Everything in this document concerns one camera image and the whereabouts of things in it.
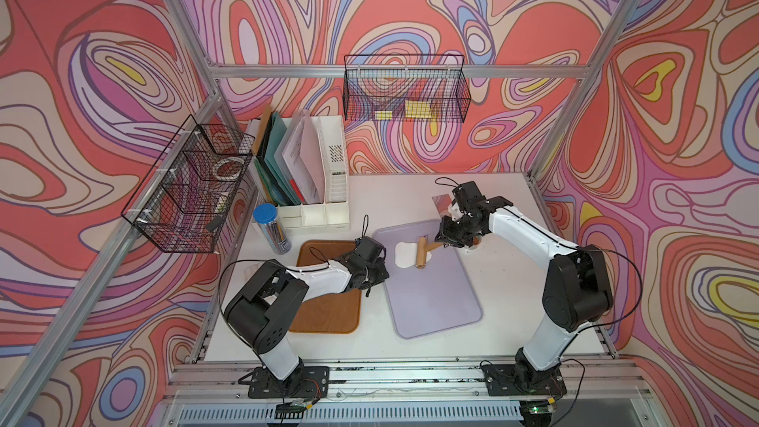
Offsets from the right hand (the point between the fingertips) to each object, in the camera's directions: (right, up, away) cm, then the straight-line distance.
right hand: (443, 249), depth 89 cm
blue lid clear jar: (-53, +11, -6) cm, 54 cm away
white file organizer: (-36, +10, +16) cm, 41 cm away
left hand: (-16, -8, +2) cm, 18 cm away
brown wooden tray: (-33, -18, -5) cm, 38 cm away
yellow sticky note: (-6, +47, +12) cm, 49 cm away
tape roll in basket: (-64, +28, -1) cm, 70 cm away
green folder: (-52, +20, +3) cm, 56 cm away
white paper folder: (-42, +28, -4) cm, 50 cm away
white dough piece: (-11, -3, +6) cm, 13 cm away
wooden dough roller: (-5, 0, +6) cm, 8 cm away
